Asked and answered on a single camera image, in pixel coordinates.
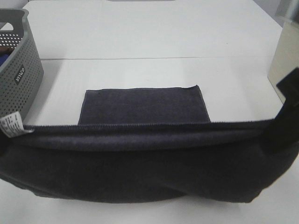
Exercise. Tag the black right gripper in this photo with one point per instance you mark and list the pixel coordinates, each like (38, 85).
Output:
(283, 131)

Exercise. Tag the dark grey towel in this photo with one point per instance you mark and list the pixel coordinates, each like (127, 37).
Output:
(144, 145)

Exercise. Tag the grey perforated plastic basket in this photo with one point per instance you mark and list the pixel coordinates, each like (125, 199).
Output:
(21, 73)

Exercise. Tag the beige fabric storage box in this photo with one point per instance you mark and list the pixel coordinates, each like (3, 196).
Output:
(286, 57)

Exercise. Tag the blue cloth in basket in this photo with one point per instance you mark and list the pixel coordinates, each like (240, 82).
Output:
(3, 58)

